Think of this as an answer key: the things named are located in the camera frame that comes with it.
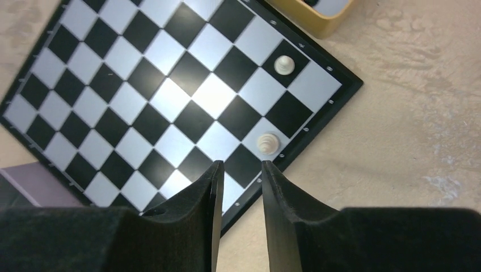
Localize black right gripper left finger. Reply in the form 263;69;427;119
1;160;224;271

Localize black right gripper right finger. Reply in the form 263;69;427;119
261;161;480;271

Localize white chess pawn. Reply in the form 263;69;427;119
274;55;295;75

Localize black white chess board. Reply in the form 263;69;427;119
1;0;363;232

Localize silver lilac metal tin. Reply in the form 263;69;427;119
1;163;84;208

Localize yellow metal tin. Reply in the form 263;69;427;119
268;0;358;39

